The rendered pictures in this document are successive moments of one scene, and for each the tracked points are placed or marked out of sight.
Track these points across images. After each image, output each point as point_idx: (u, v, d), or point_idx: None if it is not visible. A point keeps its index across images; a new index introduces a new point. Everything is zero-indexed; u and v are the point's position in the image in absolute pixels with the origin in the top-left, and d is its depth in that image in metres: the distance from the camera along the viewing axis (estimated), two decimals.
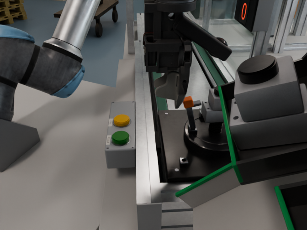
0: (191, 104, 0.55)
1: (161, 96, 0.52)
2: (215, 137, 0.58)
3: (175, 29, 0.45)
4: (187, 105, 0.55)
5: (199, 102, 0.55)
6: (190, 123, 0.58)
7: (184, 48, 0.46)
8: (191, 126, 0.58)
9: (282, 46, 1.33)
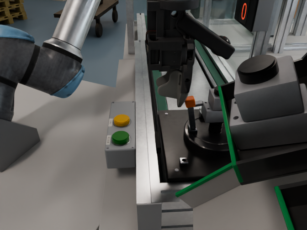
0: (193, 104, 0.55)
1: (164, 94, 0.52)
2: (215, 137, 0.58)
3: (177, 28, 0.45)
4: (189, 104, 0.55)
5: (201, 102, 0.55)
6: (190, 123, 0.58)
7: (187, 46, 0.46)
8: (191, 126, 0.58)
9: (282, 46, 1.33)
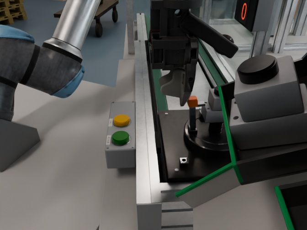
0: (195, 104, 0.55)
1: (167, 93, 0.52)
2: (215, 137, 0.58)
3: (181, 26, 0.45)
4: (192, 104, 0.55)
5: (203, 102, 0.55)
6: (191, 122, 0.58)
7: (190, 45, 0.46)
8: (191, 125, 0.58)
9: (282, 46, 1.33)
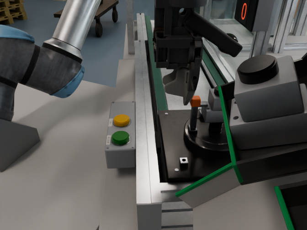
0: (198, 104, 0.55)
1: (171, 92, 0.52)
2: (215, 137, 0.58)
3: (185, 25, 0.45)
4: (194, 103, 0.55)
5: (206, 103, 0.56)
6: (192, 122, 0.58)
7: (194, 44, 0.45)
8: (192, 125, 0.58)
9: (282, 46, 1.33)
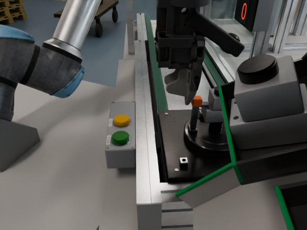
0: (199, 104, 0.55)
1: (172, 92, 0.52)
2: (215, 137, 0.58)
3: (187, 25, 0.45)
4: (196, 103, 0.55)
5: (207, 104, 0.56)
6: (192, 122, 0.58)
7: (197, 44, 0.45)
8: (192, 125, 0.58)
9: (282, 46, 1.33)
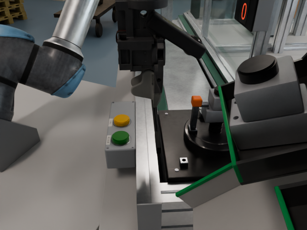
0: (199, 104, 0.55)
1: (138, 94, 0.52)
2: (215, 137, 0.58)
3: (147, 27, 0.45)
4: (196, 103, 0.55)
5: (207, 104, 0.56)
6: (192, 122, 0.58)
7: (157, 46, 0.45)
8: (192, 125, 0.58)
9: (282, 46, 1.33)
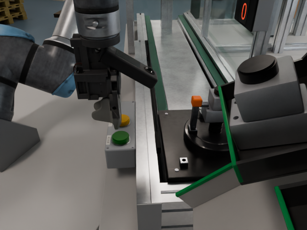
0: (199, 104, 0.55)
1: (98, 119, 0.56)
2: (215, 137, 0.58)
3: (102, 61, 0.49)
4: (196, 103, 0.55)
5: (207, 104, 0.56)
6: (192, 122, 0.58)
7: (111, 78, 0.50)
8: (192, 125, 0.58)
9: (282, 46, 1.33)
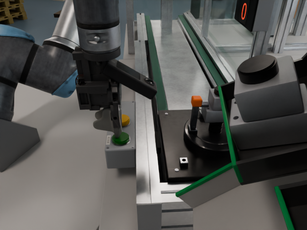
0: (199, 104, 0.55)
1: (99, 128, 0.57)
2: (215, 137, 0.58)
3: (103, 73, 0.51)
4: (196, 103, 0.55)
5: (207, 104, 0.56)
6: (192, 122, 0.58)
7: (112, 90, 0.51)
8: (192, 125, 0.58)
9: (282, 46, 1.33)
